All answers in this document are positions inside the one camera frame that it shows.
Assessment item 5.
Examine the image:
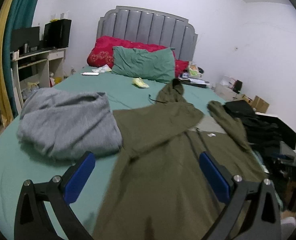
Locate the grey hoodie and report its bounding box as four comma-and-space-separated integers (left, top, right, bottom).
16, 88, 122, 160

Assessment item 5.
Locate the olive green coat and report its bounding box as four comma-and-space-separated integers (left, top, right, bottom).
93, 79, 266, 239

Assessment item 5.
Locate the black clothes pile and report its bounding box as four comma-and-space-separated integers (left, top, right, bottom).
223, 100, 296, 161

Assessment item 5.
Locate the cardboard box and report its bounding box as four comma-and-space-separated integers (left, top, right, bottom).
242, 94, 269, 113

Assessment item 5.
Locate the yellow curtain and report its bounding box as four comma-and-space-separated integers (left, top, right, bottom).
0, 0, 13, 128

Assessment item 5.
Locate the white nightstand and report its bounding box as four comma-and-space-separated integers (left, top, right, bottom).
214, 76, 243, 101

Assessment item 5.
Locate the white desk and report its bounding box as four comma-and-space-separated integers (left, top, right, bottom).
11, 48, 66, 113

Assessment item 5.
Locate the snack bags pile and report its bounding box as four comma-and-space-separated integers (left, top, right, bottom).
178, 61, 210, 88

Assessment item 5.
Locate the white plastic wrapper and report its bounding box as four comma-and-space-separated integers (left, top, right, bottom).
92, 64, 111, 73

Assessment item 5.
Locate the yellow-green small cloth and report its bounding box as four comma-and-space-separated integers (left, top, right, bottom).
132, 77, 149, 89

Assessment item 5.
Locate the red quilt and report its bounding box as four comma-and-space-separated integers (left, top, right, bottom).
87, 36, 188, 77

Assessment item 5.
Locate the black computer monitor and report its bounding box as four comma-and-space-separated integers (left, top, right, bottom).
10, 26, 40, 52

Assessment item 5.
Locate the green pillow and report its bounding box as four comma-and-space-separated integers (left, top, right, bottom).
112, 46, 176, 83

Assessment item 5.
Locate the black computer tower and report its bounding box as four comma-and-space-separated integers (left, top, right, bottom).
42, 19, 72, 49

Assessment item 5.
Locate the teal curtain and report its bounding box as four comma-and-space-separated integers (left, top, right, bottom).
2, 0, 46, 117

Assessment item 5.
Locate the grey padded headboard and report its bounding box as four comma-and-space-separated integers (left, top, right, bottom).
96, 5, 198, 61

